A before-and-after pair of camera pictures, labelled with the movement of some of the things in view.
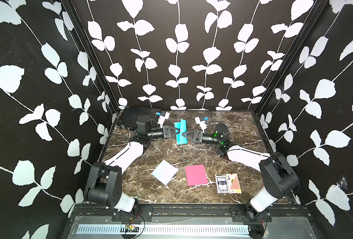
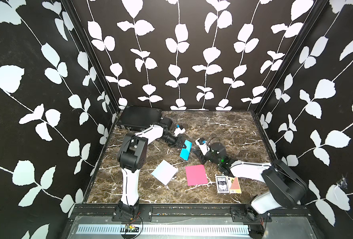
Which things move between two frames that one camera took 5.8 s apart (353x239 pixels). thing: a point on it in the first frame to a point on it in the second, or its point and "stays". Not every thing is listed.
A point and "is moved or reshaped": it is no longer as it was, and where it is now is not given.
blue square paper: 182,126 is moved or reshaped
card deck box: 234,183 stays
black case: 131,115 stays
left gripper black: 166,131 to 179,140
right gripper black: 198,137 to 201,157
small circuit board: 130,228 stays
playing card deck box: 222,183 stays
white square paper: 165,172 stays
